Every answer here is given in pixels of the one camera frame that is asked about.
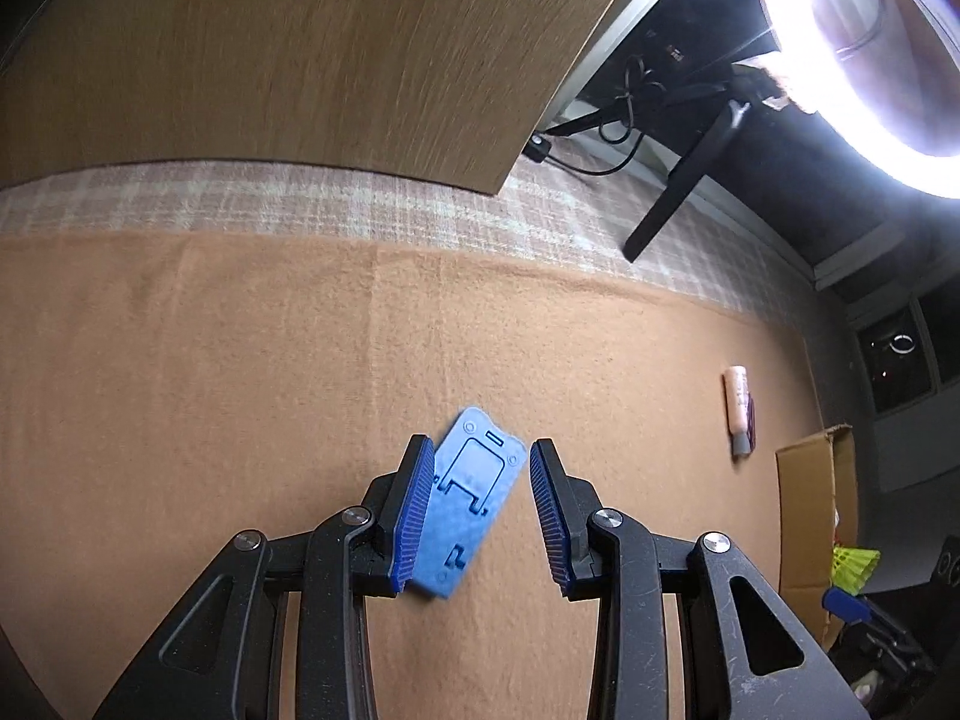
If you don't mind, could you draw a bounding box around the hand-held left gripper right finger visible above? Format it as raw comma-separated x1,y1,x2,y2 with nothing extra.
529,439,871,720

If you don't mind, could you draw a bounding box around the yellow shuttlecock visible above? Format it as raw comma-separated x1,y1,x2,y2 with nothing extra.
831,544,882,590

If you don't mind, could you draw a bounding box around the cardboard box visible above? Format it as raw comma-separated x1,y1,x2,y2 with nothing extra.
775,425,860,650

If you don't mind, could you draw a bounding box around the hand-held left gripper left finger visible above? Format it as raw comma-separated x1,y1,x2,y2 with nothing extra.
94,433,437,720

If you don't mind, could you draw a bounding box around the blue phone stand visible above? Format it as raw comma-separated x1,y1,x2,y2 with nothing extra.
409,406,530,601

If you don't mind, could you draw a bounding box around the large wooden board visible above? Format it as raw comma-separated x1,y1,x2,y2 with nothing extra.
0,0,695,196

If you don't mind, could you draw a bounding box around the black power cable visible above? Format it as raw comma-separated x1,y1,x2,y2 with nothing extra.
525,52,676,177

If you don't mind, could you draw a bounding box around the checkered bed sheet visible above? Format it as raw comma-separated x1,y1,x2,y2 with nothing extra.
0,157,826,421

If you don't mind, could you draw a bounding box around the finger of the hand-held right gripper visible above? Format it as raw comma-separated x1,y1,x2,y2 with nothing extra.
821,589,931,662

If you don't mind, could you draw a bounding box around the ring light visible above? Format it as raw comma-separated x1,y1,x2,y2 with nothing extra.
750,0,960,200

